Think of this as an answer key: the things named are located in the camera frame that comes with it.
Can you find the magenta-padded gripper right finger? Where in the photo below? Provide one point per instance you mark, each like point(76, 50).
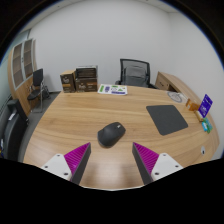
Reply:
point(148, 159)

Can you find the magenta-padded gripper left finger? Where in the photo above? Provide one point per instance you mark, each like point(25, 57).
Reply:
point(76, 159)

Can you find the black computer mouse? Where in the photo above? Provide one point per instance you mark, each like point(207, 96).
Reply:
point(111, 135)

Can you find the dark grey mouse pad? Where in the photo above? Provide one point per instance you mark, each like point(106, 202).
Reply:
point(166, 119)

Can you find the small white round object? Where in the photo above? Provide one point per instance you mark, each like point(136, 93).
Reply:
point(203, 150)

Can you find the teal pack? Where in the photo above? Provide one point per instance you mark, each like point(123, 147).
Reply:
point(204, 126)

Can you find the yellow pack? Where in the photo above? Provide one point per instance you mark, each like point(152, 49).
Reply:
point(198, 115)

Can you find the round white grey disc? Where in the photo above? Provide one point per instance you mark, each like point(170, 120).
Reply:
point(175, 97)

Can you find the black padded office chair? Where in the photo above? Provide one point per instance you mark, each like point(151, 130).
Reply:
point(13, 131)

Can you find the green pack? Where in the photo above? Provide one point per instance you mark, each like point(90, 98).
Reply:
point(208, 125)

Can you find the orange box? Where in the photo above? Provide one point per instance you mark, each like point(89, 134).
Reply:
point(192, 105)

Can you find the small brown cardboard box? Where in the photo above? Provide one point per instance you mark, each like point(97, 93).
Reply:
point(67, 81)

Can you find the white sheet with coloured shapes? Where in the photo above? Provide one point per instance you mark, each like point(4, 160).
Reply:
point(112, 89)

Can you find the purple standing card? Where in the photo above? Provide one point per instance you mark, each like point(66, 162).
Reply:
point(205, 105)

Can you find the wooden side desk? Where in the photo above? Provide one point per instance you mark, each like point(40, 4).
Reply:
point(171, 81)

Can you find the grey backpack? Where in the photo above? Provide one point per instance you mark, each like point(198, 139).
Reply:
point(135, 76)

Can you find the open black box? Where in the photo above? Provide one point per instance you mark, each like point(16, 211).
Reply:
point(86, 72)

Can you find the black visitor chair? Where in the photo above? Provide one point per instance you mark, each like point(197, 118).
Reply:
point(37, 78)

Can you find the black mesh office chair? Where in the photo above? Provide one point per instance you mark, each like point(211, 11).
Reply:
point(134, 62)

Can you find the wooden shelf unit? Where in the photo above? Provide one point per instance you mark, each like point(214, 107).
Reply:
point(20, 66)

